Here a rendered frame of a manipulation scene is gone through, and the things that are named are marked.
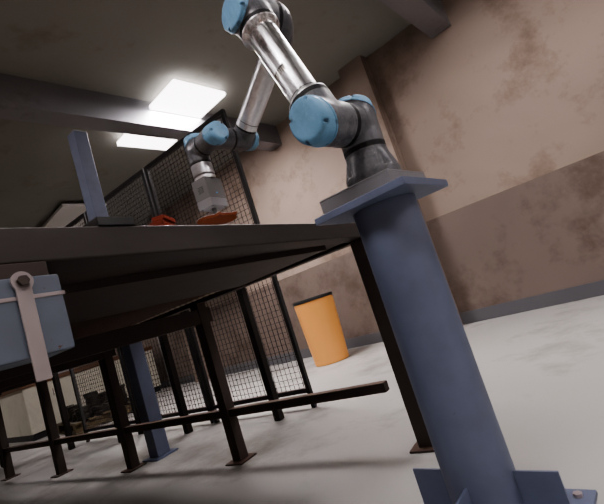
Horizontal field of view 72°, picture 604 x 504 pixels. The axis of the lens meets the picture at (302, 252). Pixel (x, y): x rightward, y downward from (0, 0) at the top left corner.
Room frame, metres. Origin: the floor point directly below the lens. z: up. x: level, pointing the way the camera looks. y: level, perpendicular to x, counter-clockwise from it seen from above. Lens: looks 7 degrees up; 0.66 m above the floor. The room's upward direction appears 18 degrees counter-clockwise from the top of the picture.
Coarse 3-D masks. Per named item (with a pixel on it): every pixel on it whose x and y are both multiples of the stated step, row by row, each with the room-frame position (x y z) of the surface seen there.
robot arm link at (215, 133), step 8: (208, 128) 1.26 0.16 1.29; (216, 128) 1.27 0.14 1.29; (224, 128) 1.29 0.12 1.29; (200, 136) 1.29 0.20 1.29; (208, 136) 1.27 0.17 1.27; (216, 136) 1.26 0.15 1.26; (224, 136) 1.28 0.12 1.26; (232, 136) 1.33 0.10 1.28; (200, 144) 1.31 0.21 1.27; (208, 144) 1.29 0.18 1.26; (216, 144) 1.29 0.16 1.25; (224, 144) 1.32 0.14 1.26; (232, 144) 1.35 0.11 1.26; (200, 152) 1.33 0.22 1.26; (208, 152) 1.33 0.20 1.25
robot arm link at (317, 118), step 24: (240, 0) 0.99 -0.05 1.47; (264, 0) 1.04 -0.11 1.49; (240, 24) 1.02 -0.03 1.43; (264, 24) 1.01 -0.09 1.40; (264, 48) 1.01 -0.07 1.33; (288, 48) 1.00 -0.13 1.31; (288, 72) 0.98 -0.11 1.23; (288, 96) 1.00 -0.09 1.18; (312, 96) 0.92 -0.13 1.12; (312, 120) 0.93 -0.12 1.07; (336, 120) 0.93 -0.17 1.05; (312, 144) 0.96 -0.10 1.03; (336, 144) 1.00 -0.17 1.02
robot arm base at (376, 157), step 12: (360, 144) 1.03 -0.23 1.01; (372, 144) 1.03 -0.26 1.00; (384, 144) 1.05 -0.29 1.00; (348, 156) 1.06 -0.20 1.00; (360, 156) 1.03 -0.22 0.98; (372, 156) 1.02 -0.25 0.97; (384, 156) 1.03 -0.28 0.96; (348, 168) 1.08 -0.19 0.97; (360, 168) 1.03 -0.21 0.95; (372, 168) 1.02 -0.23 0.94; (384, 168) 1.02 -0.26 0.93; (396, 168) 1.03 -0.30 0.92; (348, 180) 1.07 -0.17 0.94; (360, 180) 1.03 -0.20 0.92
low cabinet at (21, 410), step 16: (80, 368) 6.77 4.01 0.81; (32, 384) 6.23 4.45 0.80; (48, 384) 6.41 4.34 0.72; (64, 384) 6.57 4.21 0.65; (80, 384) 6.75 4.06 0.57; (96, 384) 6.93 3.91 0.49; (160, 384) 7.75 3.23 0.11; (0, 400) 6.98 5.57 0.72; (16, 400) 6.40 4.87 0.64; (32, 400) 6.22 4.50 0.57; (64, 400) 6.53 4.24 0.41; (128, 400) 7.32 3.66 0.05; (16, 416) 6.52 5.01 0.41; (32, 416) 6.18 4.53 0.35; (16, 432) 6.64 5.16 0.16; (32, 432) 6.15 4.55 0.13
